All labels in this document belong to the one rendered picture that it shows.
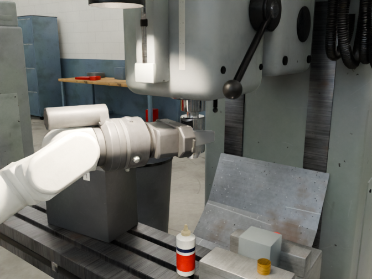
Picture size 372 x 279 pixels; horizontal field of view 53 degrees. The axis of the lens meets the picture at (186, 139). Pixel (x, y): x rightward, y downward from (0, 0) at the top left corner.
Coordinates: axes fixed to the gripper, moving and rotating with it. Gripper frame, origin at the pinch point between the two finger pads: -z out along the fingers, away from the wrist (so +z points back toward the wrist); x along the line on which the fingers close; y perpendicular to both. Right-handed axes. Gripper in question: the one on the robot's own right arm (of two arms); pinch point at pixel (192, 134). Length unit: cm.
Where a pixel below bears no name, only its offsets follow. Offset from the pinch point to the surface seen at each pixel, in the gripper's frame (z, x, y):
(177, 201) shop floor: -127, 225, 121
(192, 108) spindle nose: 1.3, -2.0, -5.5
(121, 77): -201, 543, 29
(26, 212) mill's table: 24, 51, 31
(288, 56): -18.2, -5.6, -14.8
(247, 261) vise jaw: -2.0, -15.0, 19.5
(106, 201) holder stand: 10.1, 22.1, 19.4
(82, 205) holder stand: 13.8, 28.8, 22.1
